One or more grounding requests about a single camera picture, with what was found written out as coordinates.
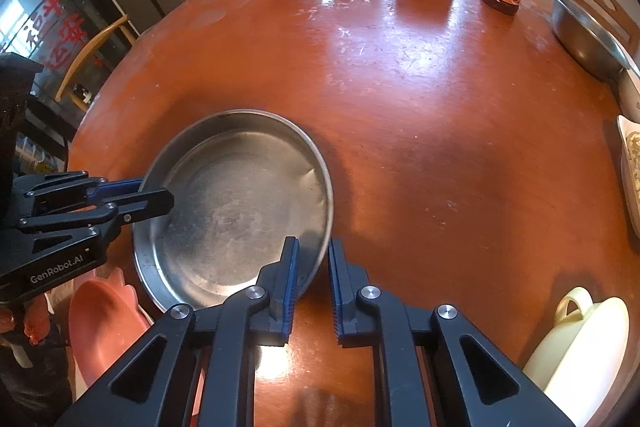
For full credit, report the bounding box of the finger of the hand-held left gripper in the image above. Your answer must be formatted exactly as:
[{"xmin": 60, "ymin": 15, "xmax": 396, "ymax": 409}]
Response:
[
  {"xmin": 25, "ymin": 171, "xmax": 146, "ymax": 214},
  {"xmin": 17, "ymin": 188, "xmax": 176, "ymax": 235}
]

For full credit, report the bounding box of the shallow steel plate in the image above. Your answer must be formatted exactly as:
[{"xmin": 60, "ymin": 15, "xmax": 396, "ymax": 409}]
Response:
[{"xmin": 131, "ymin": 109, "xmax": 335, "ymax": 314}]

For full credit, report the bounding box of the white plate with vegetables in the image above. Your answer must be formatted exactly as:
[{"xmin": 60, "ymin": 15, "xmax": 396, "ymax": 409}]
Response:
[{"xmin": 616, "ymin": 114, "xmax": 640, "ymax": 233}]

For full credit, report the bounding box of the white ceramic bowl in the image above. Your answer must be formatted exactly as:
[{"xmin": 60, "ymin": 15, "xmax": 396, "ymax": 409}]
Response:
[{"xmin": 616, "ymin": 68, "xmax": 640, "ymax": 118}]

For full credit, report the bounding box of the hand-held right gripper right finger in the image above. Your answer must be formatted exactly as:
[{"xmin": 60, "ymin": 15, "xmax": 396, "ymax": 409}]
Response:
[{"xmin": 327, "ymin": 238, "xmax": 576, "ymax": 427}]

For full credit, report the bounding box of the cream bowl with handle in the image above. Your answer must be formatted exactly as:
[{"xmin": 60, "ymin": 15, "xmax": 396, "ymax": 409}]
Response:
[{"xmin": 520, "ymin": 287, "xmax": 631, "ymax": 427}]

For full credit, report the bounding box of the deep steel bowl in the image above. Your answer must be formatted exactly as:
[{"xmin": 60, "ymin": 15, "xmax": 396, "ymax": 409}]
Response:
[{"xmin": 550, "ymin": 0, "xmax": 635, "ymax": 82}]

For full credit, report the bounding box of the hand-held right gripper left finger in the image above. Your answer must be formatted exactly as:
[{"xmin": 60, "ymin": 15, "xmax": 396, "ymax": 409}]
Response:
[{"xmin": 55, "ymin": 236, "xmax": 301, "ymax": 427}]

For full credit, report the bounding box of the person's left hand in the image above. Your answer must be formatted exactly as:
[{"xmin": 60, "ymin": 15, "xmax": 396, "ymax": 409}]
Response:
[{"xmin": 0, "ymin": 294, "xmax": 51, "ymax": 348}]

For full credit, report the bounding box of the wooden chair with curved back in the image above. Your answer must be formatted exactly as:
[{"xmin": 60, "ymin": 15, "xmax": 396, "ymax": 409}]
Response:
[{"xmin": 54, "ymin": 14, "xmax": 138, "ymax": 112}]

